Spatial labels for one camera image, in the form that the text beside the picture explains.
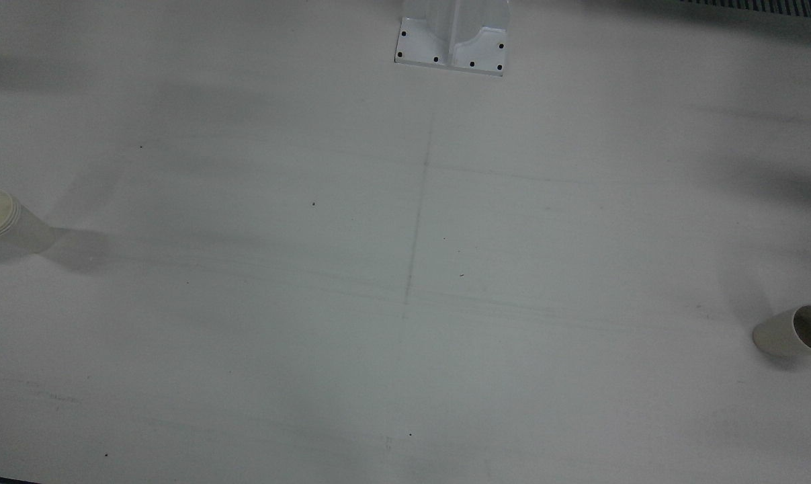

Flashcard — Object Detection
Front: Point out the white paper cup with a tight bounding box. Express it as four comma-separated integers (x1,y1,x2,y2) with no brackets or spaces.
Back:
753,305,811,358

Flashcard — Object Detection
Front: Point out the white paper cup ribbed rim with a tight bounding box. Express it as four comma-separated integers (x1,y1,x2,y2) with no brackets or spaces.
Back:
0,190,56,254

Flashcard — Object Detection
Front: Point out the black ribbed floor mat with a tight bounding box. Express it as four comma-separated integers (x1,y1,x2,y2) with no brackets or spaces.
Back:
677,0,811,22

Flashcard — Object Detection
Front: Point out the white metal mount base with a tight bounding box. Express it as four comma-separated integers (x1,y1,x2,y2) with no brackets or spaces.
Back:
394,0,510,77

